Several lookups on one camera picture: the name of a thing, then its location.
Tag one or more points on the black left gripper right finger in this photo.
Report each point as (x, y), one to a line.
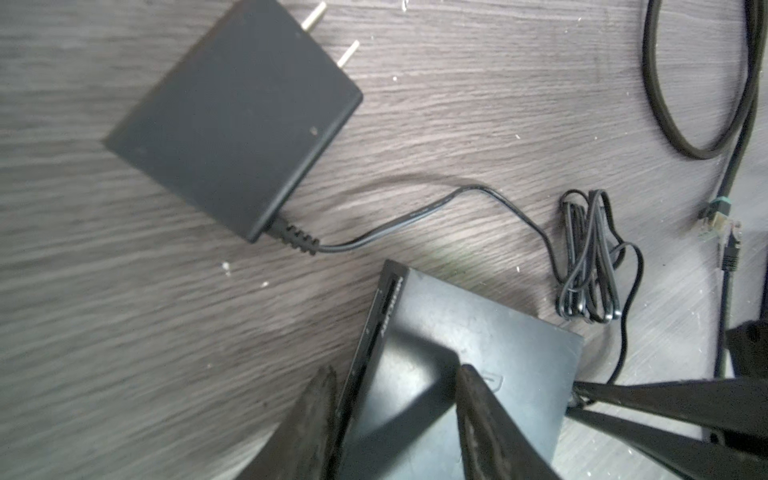
(492, 445)

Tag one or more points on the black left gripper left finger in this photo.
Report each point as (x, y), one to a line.
(302, 445)

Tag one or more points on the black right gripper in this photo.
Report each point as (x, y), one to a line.
(734, 405)

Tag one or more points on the black power adapter with cord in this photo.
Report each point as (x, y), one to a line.
(236, 124)

